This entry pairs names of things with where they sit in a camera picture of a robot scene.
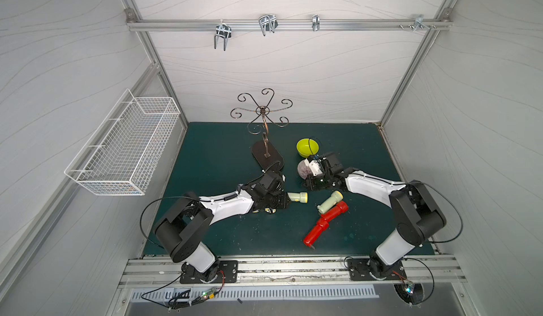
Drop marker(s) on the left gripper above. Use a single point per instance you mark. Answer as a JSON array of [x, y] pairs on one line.
[[282, 198]]

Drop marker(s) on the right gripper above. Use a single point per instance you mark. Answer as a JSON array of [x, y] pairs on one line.
[[312, 177]]

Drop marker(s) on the pale green flashlight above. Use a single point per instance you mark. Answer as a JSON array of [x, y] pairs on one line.
[[330, 202], [301, 197]]

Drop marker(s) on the red flashlight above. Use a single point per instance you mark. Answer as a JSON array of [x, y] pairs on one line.
[[339, 209], [321, 226]]

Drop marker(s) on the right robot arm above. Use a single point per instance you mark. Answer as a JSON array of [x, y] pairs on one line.
[[417, 215]]

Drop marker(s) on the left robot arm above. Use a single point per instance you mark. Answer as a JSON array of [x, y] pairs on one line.
[[182, 229]]

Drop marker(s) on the pink patterned bowl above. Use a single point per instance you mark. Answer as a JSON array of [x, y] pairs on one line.
[[304, 169]]

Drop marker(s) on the lime green bowl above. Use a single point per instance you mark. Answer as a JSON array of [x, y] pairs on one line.
[[307, 147]]

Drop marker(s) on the small metal hook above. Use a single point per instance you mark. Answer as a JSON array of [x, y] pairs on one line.
[[316, 23]]

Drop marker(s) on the metal double hook middle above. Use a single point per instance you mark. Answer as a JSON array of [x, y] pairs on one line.
[[268, 23]]

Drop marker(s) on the metal double hook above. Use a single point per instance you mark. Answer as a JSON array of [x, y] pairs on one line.
[[268, 23], [223, 33]]

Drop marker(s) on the metal double hook left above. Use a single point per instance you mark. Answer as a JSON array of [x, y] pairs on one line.
[[223, 33]]

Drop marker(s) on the metal hook right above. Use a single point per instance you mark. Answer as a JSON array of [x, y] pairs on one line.
[[418, 24]]

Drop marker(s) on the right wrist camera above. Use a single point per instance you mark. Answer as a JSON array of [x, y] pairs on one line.
[[313, 168]]

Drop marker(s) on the copper wire jewelry stand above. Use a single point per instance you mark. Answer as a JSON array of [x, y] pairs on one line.
[[264, 152]]

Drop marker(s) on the white wire basket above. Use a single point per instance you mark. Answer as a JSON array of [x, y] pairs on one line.
[[121, 156]]

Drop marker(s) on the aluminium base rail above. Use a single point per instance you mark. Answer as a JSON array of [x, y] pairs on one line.
[[152, 272]]

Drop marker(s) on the aluminium top rail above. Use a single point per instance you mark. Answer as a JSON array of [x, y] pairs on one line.
[[294, 25]]

